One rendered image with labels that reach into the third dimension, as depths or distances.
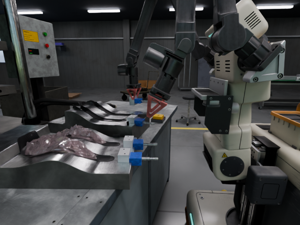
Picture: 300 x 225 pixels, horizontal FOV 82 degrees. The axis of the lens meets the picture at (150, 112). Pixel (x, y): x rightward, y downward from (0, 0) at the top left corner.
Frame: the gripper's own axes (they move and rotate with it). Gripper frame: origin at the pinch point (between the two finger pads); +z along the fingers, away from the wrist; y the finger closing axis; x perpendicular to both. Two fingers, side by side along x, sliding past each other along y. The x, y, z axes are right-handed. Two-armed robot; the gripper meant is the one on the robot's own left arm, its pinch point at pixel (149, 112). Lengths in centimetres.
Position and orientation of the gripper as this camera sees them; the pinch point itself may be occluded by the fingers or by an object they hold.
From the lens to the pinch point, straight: 61.0
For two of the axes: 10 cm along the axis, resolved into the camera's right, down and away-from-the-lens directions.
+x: 9.0, 4.4, 0.7
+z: -4.4, 8.6, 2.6
